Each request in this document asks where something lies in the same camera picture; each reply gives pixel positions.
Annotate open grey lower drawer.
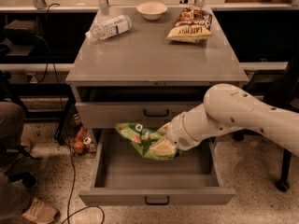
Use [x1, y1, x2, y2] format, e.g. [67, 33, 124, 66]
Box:
[79, 129, 235, 206]

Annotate black box on shelf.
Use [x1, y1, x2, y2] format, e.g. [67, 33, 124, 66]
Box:
[4, 20, 37, 45]

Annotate white bowl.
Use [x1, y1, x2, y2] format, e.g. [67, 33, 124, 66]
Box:
[136, 2, 167, 21]

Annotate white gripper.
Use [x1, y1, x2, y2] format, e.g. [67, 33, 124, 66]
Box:
[149, 112, 200, 156]

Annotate black floor cable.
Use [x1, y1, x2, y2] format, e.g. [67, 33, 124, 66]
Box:
[36, 2, 106, 224]

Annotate orange soda can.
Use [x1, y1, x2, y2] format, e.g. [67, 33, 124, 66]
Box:
[73, 138, 92, 155]

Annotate black stand with wheel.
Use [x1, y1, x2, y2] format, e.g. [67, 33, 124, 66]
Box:
[233, 56, 299, 193]

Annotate closed grey upper drawer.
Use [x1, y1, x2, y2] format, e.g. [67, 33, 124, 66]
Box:
[76, 102, 200, 129]

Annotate clear plastic water bottle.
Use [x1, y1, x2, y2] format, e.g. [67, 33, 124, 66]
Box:
[85, 15, 132, 40]

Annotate black office chair base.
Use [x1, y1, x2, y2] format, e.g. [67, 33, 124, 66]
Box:
[0, 147, 39, 189]

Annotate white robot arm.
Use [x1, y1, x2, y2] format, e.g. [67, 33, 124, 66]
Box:
[149, 84, 299, 156]

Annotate brown chip bag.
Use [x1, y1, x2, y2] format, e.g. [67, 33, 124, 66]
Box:
[166, 6, 213, 43]

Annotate tan shoe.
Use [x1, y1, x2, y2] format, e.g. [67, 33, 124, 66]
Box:
[21, 198, 59, 224]

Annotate person leg grey trousers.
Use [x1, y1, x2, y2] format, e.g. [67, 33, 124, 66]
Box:
[0, 102, 31, 219]

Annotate white power outlet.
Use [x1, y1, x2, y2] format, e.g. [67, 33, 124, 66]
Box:
[26, 73, 37, 83]

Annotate grey drawer cabinet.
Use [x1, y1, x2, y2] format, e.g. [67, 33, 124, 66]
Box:
[66, 7, 249, 141]

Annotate green rice chip bag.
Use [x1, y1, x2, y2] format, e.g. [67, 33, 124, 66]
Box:
[115, 122, 182, 161]

